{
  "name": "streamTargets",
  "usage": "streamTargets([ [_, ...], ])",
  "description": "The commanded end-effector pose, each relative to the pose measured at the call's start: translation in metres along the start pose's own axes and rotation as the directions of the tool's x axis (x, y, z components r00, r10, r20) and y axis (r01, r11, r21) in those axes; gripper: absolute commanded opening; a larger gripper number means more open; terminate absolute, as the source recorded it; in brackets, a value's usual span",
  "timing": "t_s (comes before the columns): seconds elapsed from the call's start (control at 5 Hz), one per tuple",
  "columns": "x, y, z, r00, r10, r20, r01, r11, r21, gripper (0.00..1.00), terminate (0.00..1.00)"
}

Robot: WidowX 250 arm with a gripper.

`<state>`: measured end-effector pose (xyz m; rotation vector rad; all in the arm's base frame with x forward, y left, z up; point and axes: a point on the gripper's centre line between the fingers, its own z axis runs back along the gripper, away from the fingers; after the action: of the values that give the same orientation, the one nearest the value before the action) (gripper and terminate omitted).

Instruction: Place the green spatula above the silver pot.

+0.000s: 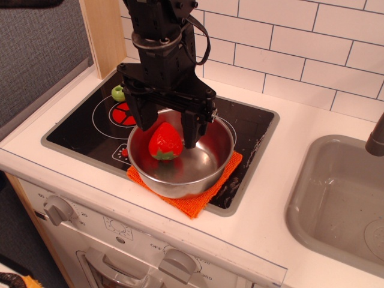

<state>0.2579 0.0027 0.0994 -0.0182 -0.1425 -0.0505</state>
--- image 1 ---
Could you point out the red toy strawberry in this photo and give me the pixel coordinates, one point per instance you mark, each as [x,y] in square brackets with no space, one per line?
[165,143]

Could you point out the grey oven knob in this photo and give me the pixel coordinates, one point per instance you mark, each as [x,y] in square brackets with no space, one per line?
[178,265]

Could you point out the orange cloth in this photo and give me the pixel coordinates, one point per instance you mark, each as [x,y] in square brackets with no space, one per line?
[192,206]

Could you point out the black toy stovetop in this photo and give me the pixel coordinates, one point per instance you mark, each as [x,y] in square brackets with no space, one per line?
[96,131]

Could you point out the silver metal pot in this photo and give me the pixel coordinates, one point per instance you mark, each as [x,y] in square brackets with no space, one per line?
[194,171]

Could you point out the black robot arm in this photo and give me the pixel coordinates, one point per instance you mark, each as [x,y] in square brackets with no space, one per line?
[163,34]

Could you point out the grey sink basin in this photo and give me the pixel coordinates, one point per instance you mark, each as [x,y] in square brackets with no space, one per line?
[336,205]

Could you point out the orange yellow object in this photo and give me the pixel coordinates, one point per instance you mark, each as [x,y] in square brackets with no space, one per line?
[19,281]

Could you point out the grey faucet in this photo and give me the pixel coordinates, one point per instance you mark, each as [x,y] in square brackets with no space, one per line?
[375,142]

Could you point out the wooden side post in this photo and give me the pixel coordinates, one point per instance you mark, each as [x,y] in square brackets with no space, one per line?
[105,34]

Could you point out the green handled spatula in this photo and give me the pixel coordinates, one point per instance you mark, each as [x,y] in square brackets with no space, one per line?
[118,94]

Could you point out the grey oven door handle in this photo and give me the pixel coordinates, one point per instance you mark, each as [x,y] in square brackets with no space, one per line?
[107,274]

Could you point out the grey timer knob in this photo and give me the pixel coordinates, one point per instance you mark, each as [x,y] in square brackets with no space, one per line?
[57,209]

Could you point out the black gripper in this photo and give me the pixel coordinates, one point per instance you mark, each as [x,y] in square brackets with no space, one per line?
[168,79]

